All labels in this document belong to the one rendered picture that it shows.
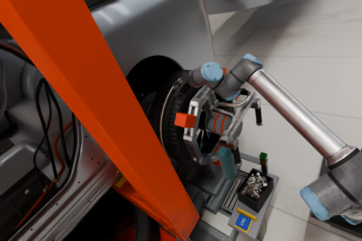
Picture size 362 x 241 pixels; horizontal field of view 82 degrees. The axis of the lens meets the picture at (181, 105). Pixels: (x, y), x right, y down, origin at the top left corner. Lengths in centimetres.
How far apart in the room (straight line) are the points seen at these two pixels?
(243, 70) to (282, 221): 132
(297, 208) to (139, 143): 150
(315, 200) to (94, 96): 81
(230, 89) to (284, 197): 127
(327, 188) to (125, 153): 70
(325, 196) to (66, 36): 93
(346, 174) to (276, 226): 113
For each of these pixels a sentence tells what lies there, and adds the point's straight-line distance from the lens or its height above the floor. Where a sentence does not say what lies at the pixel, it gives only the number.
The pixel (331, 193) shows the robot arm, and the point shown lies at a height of 103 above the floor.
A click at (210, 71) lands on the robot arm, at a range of 92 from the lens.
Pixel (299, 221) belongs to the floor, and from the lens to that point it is 197.
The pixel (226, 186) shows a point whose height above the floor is 17.
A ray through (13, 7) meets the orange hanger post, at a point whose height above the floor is 181.
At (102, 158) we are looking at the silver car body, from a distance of 142.
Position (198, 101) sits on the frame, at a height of 112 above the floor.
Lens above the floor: 181
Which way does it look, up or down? 36 degrees down
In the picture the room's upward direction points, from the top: 21 degrees counter-clockwise
